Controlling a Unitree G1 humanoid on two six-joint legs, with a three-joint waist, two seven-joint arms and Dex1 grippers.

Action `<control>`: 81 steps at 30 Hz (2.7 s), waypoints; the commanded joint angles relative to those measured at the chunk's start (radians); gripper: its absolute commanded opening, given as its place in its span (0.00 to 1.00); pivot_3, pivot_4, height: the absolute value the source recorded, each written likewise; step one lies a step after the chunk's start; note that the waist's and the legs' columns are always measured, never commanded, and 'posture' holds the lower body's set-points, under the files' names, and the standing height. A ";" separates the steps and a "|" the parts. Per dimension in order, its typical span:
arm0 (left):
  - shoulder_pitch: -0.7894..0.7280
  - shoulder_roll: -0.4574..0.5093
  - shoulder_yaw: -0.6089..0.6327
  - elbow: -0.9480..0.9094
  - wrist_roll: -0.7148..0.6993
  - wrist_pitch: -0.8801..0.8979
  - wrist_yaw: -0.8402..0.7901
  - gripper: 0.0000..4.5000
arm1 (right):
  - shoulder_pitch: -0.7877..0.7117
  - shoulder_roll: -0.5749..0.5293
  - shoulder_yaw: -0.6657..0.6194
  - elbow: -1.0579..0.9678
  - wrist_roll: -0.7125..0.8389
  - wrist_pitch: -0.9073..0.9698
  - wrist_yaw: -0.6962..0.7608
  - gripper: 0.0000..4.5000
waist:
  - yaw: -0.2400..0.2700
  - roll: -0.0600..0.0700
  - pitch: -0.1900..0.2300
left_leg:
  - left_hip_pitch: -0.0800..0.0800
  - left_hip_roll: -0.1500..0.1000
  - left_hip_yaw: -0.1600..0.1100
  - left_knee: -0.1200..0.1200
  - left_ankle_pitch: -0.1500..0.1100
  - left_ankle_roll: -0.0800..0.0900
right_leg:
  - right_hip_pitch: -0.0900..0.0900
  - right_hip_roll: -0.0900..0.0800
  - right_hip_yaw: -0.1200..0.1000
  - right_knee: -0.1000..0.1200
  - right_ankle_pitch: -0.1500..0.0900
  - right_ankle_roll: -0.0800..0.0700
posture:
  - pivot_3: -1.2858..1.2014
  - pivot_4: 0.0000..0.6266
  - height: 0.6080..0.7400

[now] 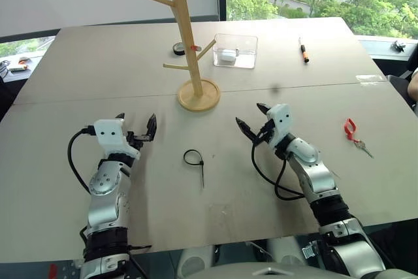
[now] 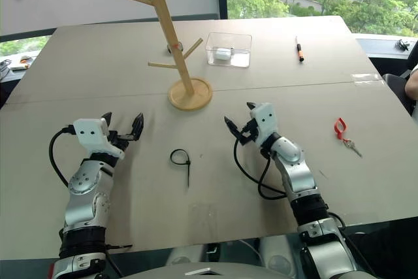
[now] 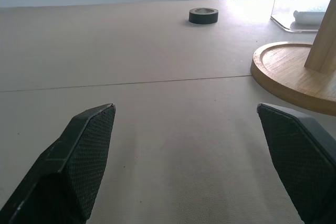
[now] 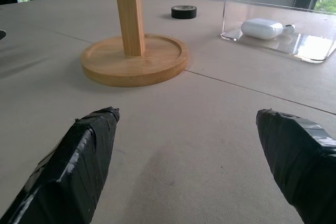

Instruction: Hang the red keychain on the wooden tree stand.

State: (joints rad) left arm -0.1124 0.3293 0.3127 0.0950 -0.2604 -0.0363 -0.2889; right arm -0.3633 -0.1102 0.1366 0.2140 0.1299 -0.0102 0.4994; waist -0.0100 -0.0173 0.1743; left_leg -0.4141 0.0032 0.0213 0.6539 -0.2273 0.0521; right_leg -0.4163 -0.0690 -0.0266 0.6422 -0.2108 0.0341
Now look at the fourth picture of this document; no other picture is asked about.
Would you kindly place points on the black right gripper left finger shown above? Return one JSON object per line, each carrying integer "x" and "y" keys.
{"x": 71, "y": 166}

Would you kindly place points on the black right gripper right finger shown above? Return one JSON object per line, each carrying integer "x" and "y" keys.
{"x": 299, "y": 155}

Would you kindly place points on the white earbud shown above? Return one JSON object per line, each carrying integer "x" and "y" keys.
{"x": 288, "y": 28}

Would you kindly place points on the wooden stand with round base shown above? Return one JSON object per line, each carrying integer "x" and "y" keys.
{"x": 134, "y": 51}

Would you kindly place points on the white earbuds case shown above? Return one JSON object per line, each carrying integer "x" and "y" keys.
{"x": 261, "y": 29}

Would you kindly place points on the clear acrylic tray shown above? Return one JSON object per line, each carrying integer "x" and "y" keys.
{"x": 278, "y": 24}

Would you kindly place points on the dark object at table edge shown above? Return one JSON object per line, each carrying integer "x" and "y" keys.
{"x": 2, "y": 34}

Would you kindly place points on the black tape roll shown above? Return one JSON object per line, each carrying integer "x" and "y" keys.
{"x": 183, "y": 12}

